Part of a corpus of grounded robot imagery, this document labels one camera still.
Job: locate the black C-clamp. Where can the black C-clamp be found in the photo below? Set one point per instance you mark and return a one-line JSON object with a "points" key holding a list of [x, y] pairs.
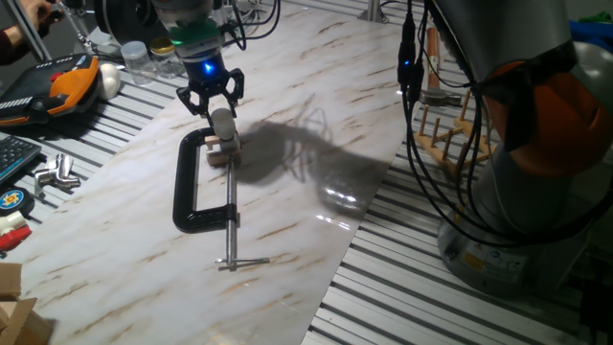
{"points": [[184, 182]]}

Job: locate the silver pipe fitting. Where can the silver pipe fitting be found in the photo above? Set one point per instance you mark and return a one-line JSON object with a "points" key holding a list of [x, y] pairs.
{"points": [[55, 175]]}

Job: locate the black filament spool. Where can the black filament spool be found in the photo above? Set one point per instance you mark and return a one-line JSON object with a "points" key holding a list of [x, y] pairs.
{"points": [[120, 19]]}

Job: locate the thick metal stand leg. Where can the thick metal stand leg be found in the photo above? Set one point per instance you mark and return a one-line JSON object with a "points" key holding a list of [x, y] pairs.
{"points": [[29, 31]]}

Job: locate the black keyboard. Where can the black keyboard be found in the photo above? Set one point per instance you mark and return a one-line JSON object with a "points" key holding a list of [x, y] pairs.
{"points": [[14, 155]]}

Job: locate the person forearm dark sleeve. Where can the person forearm dark sleeve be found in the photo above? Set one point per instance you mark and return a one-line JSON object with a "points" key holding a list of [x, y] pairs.
{"points": [[9, 45]]}

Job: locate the wooden peg rack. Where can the wooden peg rack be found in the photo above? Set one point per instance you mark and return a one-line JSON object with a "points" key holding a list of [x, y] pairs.
{"points": [[452, 167]]}

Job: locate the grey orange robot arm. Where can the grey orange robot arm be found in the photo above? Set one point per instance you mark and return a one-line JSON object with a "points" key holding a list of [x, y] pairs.
{"points": [[527, 144]]}

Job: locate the aluminium frame post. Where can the aluminium frame post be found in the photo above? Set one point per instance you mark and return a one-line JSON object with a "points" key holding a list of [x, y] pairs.
{"points": [[372, 9]]}

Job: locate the grey cylindrical peg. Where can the grey cylindrical peg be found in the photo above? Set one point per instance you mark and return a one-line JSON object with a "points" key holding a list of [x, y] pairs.
{"points": [[222, 122]]}

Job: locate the glass jar gold lid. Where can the glass jar gold lid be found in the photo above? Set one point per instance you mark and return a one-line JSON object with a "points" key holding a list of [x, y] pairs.
{"points": [[163, 55]]}

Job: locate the open cardboard box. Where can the open cardboard box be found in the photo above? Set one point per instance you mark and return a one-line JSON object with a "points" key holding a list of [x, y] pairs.
{"points": [[19, 316]]}

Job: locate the orange black teach pendant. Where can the orange black teach pendant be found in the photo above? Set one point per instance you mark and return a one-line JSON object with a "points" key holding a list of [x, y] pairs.
{"points": [[67, 86]]}

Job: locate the blue bag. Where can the blue bag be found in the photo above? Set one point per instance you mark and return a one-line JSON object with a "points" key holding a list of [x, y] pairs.
{"points": [[591, 29]]}

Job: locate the person hand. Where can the person hand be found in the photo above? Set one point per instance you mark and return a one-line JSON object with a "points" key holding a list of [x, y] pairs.
{"points": [[36, 8]]}

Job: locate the black round tape measure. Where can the black round tape measure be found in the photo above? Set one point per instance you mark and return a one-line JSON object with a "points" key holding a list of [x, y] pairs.
{"points": [[13, 200]]}

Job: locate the white egg shaped object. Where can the white egg shaped object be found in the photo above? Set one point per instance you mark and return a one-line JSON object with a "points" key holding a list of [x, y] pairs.
{"points": [[110, 80]]}

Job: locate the clear plastic jar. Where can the clear plastic jar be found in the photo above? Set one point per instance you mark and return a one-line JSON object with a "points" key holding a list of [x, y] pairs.
{"points": [[138, 62]]}

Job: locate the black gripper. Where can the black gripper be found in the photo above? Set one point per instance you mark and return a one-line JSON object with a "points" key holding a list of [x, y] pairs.
{"points": [[207, 76]]}

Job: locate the thin metal stand leg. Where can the thin metal stand leg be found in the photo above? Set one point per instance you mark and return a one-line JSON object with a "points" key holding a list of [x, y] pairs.
{"points": [[79, 29]]}

